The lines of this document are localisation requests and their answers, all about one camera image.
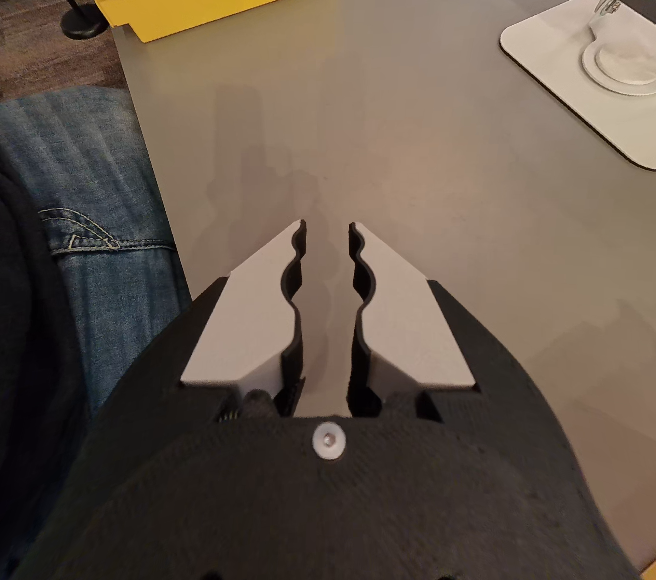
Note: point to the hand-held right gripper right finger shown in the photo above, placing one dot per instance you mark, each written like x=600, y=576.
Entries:
x=410, y=329

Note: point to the person's jeans leg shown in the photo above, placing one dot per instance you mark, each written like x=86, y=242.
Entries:
x=102, y=170

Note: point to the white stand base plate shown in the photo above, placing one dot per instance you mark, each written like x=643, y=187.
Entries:
x=548, y=57

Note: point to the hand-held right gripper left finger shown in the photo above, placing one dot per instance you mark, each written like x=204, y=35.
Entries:
x=246, y=323

